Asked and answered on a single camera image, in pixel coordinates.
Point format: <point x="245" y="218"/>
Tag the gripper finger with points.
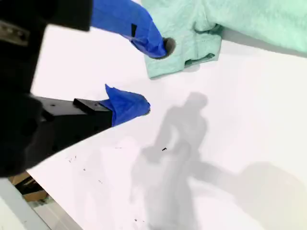
<point x="124" y="107"/>
<point x="134" y="21"/>

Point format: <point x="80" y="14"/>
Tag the brown cardboard box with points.
<point x="20" y="178"/>

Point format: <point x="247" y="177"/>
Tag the pale green T-shirt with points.
<point x="239" y="21"/>

